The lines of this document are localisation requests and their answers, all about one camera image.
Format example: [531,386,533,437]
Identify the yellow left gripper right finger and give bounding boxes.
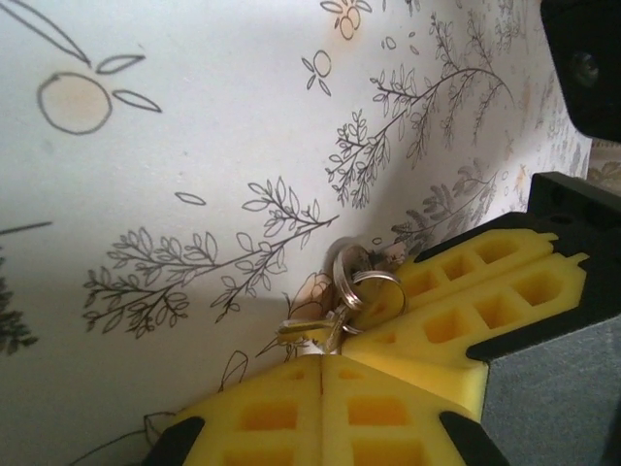
[320,352,489,466]

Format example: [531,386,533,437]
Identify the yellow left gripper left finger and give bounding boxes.
[143,355,323,466]

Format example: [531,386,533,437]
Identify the silver key ring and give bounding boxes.
[338,268,409,317]

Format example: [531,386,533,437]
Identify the floral patterned table cover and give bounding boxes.
[0,0,596,466]

